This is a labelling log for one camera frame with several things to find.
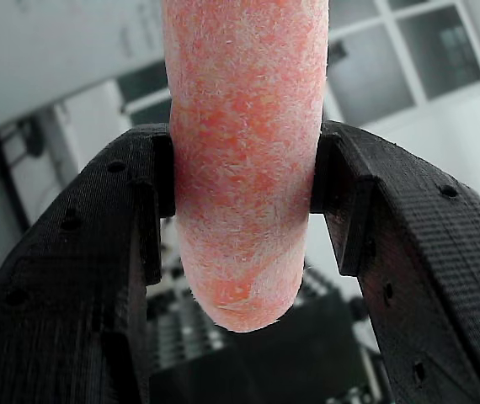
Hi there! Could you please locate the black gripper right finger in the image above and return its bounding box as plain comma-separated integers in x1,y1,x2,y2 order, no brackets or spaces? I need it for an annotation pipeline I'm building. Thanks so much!
309,120,480,404

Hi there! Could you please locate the white framed window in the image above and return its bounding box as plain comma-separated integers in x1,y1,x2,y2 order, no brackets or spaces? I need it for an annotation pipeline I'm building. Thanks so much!
327,0,480,127

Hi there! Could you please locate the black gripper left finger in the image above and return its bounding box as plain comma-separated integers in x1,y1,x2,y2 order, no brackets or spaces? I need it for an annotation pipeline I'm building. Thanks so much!
0,123,177,404

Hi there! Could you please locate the small orange sausage-shaped object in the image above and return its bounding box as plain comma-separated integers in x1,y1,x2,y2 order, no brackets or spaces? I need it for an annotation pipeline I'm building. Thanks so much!
159,0,330,333

